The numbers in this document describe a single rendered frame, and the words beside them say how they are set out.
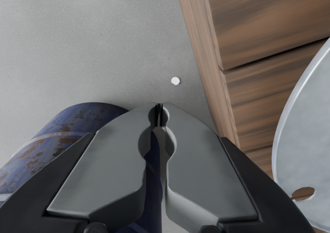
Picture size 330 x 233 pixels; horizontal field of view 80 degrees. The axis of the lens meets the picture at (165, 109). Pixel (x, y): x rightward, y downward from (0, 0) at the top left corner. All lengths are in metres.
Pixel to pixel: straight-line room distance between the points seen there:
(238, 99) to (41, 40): 0.51
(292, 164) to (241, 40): 0.11
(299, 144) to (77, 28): 0.50
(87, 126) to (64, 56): 0.20
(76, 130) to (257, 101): 0.39
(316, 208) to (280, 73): 0.14
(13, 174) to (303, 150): 0.41
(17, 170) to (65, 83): 0.27
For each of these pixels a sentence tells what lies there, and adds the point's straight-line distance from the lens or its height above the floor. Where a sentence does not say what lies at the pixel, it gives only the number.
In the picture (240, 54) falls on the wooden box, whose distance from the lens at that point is 0.18.
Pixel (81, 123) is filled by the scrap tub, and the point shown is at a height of 0.12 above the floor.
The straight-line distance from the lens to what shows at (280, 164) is 0.20.
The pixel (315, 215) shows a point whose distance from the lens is 0.28.
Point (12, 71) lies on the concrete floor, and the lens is 0.67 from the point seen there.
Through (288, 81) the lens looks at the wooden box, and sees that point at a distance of 0.20.
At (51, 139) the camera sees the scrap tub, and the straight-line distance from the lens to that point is 0.48.
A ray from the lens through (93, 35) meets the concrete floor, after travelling 0.55.
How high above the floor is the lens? 0.51
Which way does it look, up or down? 61 degrees down
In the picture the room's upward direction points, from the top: 180 degrees clockwise
